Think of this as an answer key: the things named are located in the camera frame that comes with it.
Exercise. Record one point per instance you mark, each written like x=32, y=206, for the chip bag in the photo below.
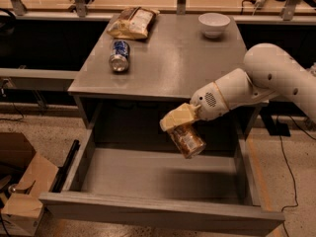
x=133, y=23

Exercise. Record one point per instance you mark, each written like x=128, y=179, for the orange soda can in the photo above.
x=187, y=140

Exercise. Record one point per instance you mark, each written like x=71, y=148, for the open grey drawer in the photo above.
x=127, y=171

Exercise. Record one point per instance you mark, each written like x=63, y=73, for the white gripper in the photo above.
x=209, y=102

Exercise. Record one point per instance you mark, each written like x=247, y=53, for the white bowl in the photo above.
x=213, y=25

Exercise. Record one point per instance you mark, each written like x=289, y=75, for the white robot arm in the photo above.
x=268, y=71

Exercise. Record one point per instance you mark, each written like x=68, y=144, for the blue soda can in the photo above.
x=119, y=57

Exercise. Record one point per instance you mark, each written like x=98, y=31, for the cardboard box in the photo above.
x=25, y=174

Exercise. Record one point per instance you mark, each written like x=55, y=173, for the grey cabinet counter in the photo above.
x=164, y=71

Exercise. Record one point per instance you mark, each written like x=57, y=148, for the black drawer rail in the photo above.
x=63, y=171

